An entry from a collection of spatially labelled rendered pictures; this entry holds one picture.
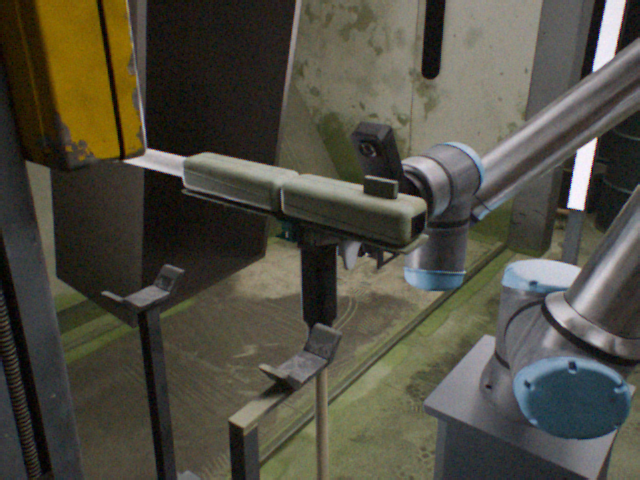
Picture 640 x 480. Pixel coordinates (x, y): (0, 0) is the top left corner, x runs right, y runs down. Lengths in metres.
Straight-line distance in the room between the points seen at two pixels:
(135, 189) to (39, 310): 1.21
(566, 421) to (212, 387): 1.50
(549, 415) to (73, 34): 0.83
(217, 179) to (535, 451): 0.75
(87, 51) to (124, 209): 1.32
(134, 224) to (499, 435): 1.03
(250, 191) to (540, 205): 2.81
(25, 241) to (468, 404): 0.98
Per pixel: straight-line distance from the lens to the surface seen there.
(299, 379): 0.49
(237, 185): 0.66
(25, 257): 0.39
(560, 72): 3.22
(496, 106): 3.34
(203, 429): 2.10
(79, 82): 0.35
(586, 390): 0.96
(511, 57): 3.29
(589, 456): 1.19
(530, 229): 3.43
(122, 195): 1.65
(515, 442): 1.17
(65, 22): 0.35
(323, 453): 0.78
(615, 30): 2.29
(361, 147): 0.70
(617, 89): 0.99
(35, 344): 0.41
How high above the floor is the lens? 1.39
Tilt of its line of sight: 23 degrees down
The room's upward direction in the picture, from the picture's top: straight up
